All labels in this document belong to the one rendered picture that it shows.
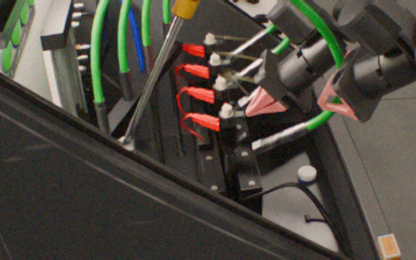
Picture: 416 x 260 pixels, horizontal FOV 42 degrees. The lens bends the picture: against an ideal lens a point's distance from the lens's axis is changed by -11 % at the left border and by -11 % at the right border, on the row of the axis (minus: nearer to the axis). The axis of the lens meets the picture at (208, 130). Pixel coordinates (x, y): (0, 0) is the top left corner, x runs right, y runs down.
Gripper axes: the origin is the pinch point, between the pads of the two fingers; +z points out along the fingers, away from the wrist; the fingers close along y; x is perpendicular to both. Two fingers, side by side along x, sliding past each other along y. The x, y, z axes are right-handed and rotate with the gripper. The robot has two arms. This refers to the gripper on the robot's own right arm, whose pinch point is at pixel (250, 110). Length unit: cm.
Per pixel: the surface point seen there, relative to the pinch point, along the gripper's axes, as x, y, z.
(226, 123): 2.2, 1.9, 3.2
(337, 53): 11.1, 3.4, -22.7
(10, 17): 28.8, 39.3, -9.9
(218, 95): -5.6, 3.5, 5.1
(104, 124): 6.7, 17.2, 14.6
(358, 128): -137, -105, 59
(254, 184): 4.2, -9.3, 8.5
